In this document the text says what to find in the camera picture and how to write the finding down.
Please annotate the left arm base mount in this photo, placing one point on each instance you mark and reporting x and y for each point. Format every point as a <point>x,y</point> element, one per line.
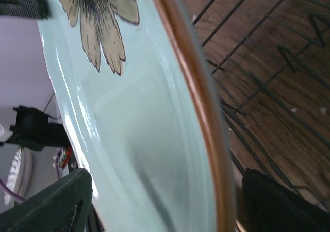
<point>30,127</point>

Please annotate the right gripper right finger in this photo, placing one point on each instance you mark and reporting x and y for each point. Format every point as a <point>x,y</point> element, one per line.
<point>269,206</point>

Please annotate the green-rimmed plate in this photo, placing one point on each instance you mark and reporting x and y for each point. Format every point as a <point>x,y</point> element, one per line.
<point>141,112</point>

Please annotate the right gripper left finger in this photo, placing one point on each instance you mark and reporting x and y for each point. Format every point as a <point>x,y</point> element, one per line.
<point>62,206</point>

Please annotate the grey wire dish rack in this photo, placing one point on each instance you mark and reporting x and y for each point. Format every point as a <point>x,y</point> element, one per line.
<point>270,63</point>

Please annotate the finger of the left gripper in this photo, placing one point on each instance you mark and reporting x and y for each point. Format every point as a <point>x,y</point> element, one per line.
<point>31,9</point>

